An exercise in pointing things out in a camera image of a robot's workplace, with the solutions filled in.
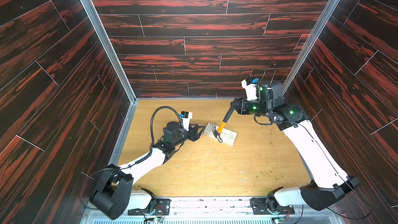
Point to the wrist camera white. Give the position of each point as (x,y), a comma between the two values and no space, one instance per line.
(250,87)
(186,117)

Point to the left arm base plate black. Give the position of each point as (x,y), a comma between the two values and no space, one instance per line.
(157,207)

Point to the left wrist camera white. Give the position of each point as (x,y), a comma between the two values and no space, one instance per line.
(186,117)

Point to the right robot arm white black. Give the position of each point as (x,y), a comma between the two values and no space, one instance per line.
(329,182)

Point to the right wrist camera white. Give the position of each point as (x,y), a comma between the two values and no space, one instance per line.
(250,87)

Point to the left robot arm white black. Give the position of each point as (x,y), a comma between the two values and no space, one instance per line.
(113,192)

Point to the aluminium front rail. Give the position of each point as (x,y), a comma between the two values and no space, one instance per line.
(217,210)

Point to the white wooden block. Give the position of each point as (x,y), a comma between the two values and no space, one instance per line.
(225,136)

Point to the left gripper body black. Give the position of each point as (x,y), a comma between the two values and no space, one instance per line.
(192,138)

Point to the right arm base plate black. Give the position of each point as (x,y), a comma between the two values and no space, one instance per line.
(264,206)

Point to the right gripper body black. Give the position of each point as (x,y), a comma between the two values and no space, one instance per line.
(243,106)

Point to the claw hammer orange black handle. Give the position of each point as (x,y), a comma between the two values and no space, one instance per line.
(217,131)

